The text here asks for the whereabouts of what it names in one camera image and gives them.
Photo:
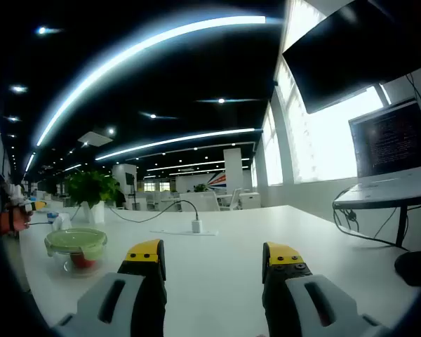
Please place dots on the clear glass container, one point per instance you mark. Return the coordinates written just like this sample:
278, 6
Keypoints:
67, 267

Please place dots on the white charger plug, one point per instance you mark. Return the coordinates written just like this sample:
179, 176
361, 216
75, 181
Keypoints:
196, 226

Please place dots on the red tomato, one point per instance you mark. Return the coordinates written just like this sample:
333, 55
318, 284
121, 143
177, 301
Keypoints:
85, 262

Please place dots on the small white object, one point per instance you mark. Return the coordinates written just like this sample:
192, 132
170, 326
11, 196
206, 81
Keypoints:
61, 222

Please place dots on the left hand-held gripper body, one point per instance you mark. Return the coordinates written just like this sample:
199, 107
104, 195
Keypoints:
27, 207

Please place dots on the person's left hand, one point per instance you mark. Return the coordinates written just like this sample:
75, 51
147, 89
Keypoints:
19, 221

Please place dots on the black computer mouse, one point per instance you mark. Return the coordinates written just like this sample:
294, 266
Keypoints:
414, 268

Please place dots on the potted green plant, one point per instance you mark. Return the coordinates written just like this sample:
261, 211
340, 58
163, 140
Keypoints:
91, 189

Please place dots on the long ceiling light strip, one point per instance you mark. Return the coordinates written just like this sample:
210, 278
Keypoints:
126, 58
175, 141

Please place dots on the black screen on stand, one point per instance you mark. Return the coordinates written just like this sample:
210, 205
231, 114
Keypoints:
130, 178

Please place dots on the green container lid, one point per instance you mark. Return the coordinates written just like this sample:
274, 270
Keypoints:
75, 238

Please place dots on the white flush power strip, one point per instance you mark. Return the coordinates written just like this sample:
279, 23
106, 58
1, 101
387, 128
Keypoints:
175, 232

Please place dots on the black monitor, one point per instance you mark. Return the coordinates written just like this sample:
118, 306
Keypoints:
344, 52

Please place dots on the white tabletop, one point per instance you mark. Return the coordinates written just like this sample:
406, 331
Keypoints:
231, 281

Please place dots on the open laptop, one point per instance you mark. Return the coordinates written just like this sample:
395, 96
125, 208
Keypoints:
393, 140

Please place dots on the black laptop stand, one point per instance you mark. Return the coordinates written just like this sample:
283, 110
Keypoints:
401, 224

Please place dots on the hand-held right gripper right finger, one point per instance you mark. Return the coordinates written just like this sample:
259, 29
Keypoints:
287, 298

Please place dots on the small background plant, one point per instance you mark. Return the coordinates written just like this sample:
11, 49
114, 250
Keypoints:
200, 188

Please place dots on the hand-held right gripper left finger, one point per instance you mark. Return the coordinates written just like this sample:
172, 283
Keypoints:
140, 302

